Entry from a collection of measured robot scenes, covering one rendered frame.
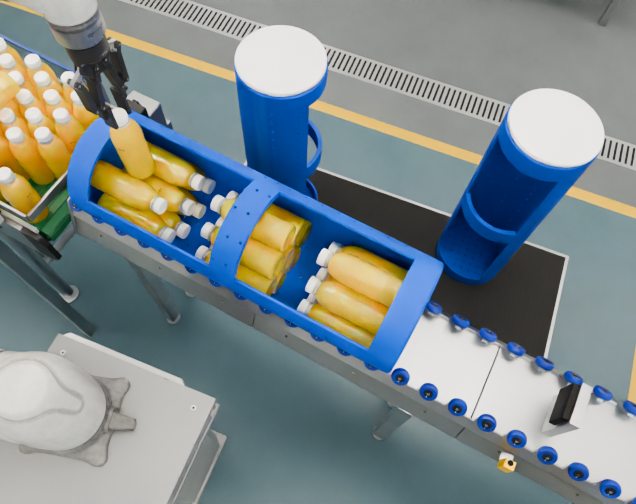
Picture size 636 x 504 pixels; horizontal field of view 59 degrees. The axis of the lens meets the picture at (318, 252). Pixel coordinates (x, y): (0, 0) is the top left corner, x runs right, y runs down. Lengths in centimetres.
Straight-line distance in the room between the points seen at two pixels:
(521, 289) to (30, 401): 195
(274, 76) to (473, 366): 99
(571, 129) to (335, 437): 141
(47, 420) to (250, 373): 139
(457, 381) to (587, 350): 130
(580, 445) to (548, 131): 85
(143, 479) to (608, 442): 107
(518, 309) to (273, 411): 109
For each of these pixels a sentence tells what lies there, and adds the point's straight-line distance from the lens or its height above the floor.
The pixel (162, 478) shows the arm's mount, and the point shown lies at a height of 108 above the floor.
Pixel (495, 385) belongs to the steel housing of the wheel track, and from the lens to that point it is 149.
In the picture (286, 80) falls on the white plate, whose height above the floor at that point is 104.
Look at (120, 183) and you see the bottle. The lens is 143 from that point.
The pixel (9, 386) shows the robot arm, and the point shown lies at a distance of 108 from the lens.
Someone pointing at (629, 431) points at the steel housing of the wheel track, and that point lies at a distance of 161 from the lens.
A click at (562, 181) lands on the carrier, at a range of 177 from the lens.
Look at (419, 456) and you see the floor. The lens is 236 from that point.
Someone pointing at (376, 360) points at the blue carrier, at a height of 112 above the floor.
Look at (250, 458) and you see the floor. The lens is 232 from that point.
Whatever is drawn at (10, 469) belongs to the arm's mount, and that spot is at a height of 107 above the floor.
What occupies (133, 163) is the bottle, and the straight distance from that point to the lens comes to 138.
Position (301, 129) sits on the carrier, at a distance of 182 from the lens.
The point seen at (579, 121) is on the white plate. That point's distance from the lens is 182.
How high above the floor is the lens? 230
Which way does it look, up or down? 65 degrees down
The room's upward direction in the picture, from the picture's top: 5 degrees clockwise
